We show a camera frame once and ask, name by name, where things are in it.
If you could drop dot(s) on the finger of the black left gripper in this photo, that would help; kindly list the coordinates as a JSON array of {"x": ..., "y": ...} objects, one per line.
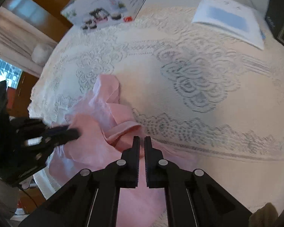
[
  {"x": 55, "y": 139},
  {"x": 57, "y": 128}
]

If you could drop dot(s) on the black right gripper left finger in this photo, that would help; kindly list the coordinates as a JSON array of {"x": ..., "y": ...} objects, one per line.
[{"x": 128, "y": 166}]

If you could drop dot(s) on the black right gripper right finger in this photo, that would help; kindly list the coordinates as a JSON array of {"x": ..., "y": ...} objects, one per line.
[{"x": 156, "y": 176}]

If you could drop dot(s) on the pink printed t-shirt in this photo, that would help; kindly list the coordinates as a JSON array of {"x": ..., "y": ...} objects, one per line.
[{"x": 107, "y": 129}]

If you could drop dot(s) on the white lace tablecloth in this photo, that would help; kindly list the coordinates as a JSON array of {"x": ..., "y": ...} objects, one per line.
[{"x": 206, "y": 100}]

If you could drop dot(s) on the brown cloth at corner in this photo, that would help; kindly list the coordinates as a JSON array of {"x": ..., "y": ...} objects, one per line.
[{"x": 264, "y": 217}]

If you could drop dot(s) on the tea set product box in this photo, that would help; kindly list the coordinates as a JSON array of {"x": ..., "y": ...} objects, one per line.
[{"x": 90, "y": 15}]

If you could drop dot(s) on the white blue paper booklet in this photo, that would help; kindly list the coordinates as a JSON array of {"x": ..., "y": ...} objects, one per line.
[{"x": 231, "y": 17}]

